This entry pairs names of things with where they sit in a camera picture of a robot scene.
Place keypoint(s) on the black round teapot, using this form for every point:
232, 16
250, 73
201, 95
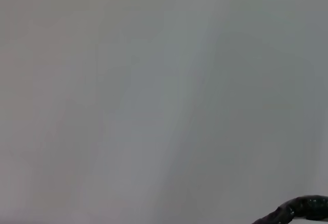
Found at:
302, 208

